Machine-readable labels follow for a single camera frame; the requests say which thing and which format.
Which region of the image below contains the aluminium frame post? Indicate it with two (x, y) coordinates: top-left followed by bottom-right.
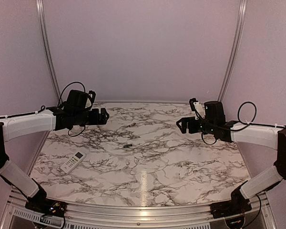
(36, 0), (61, 104)
(217, 0), (248, 102)

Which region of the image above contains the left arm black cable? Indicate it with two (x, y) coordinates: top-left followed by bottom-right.
(57, 82), (88, 137)

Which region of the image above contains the white remote control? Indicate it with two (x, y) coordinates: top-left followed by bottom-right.
(60, 151), (86, 174)

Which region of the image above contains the right aluminium frame post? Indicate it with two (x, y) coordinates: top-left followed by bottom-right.
(217, 0), (248, 102)

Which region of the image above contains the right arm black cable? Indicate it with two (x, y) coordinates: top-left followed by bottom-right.
(201, 102), (257, 145)

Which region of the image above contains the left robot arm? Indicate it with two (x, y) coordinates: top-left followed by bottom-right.
(0, 90), (109, 212)

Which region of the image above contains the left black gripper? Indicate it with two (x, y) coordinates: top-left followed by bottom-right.
(73, 107), (110, 125)

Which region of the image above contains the front aluminium rail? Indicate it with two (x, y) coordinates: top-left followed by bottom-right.
(0, 189), (277, 229)

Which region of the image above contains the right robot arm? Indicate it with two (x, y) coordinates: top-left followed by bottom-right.
(176, 98), (286, 214)

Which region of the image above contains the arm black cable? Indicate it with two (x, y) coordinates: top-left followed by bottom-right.
(201, 102), (257, 145)
(57, 82), (88, 137)

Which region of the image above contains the left aluminium frame post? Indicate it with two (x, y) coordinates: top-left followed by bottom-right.
(36, 0), (61, 104)

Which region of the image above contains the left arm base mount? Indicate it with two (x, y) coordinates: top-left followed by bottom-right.
(25, 198), (67, 218)

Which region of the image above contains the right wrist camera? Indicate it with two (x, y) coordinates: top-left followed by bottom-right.
(189, 98), (205, 119)

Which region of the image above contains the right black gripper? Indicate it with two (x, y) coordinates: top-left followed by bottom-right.
(176, 116), (215, 135)

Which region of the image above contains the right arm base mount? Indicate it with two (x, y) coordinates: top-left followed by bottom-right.
(210, 187), (252, 219)

